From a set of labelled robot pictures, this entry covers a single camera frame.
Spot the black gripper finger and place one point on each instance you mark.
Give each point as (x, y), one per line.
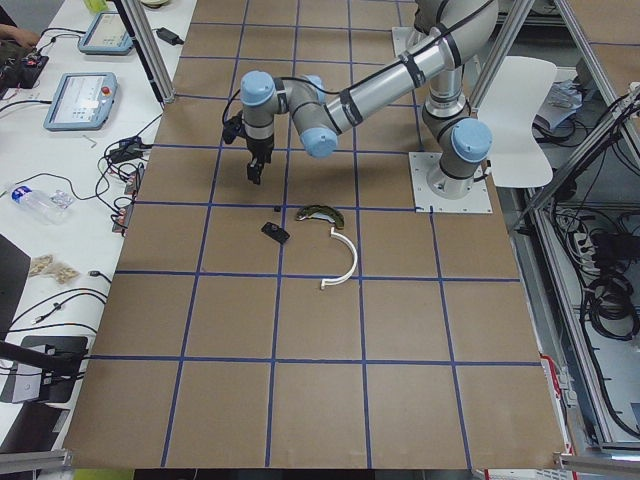
(254, 170)

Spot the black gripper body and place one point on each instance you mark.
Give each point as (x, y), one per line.
(260, 147)

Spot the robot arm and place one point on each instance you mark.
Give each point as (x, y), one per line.
(453, 32)

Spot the black brake pad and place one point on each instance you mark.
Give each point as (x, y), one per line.
(281, 236)

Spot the green brake shoe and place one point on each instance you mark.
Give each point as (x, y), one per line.
(321, 212)

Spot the white curved plastic part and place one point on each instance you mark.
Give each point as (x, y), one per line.
(349, 263)

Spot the black power adapter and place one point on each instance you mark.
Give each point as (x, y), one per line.
(169, 36)

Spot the blue teach pendant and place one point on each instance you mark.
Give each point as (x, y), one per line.
(106, 35)
(82, 102)

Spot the plastic water bottle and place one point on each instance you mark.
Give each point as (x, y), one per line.
(37, 204)

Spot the white chair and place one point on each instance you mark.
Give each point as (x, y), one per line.
(512, 102)

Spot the black monitor stand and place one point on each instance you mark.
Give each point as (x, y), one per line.
(42, 369)

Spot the aluminium frame post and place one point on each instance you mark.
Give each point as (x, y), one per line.
(138, 28)

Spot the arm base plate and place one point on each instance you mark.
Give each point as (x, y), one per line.
(435, 192)
(404, 38)

